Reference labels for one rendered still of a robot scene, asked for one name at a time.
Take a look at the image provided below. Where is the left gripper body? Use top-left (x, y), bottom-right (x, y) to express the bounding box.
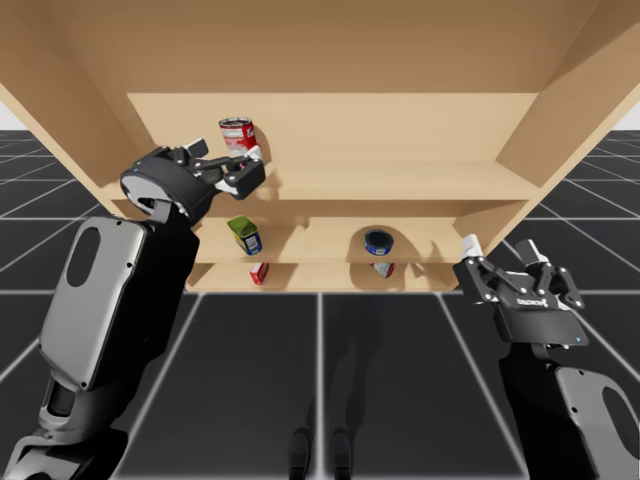
top-left (118, 144), bottom-right (224, 225)

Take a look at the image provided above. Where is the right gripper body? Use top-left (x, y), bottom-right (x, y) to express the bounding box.
top-left (492, 294), bottom-right (590, 351)

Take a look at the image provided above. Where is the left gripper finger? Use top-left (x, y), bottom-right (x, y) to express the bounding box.
top-left (192, 145), bottom-right (267, 202)
top-left (172, 138), bottom-right (210, 169)

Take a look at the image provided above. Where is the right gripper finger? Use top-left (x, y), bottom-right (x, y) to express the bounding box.
top-left (514, 238), bottom-right (585, 314)
top-left (452, 233), bottom-right (521, 307)

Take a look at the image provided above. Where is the red and white can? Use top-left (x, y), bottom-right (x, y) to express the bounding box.
top-left (218, 116), bottom-right (258, 155)

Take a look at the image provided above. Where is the green and blue rectangular can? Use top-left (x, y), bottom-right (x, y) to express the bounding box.
top-left (226, 215), bottom-right (264, 257)

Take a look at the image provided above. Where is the blue flat can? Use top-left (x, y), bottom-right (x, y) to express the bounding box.
top-left (363, 227), bottom-right (397, 257)

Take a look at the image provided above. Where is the pale wooden shelf unit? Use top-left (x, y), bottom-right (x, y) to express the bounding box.
top-left (0, 0), bottom-right (640, 294)

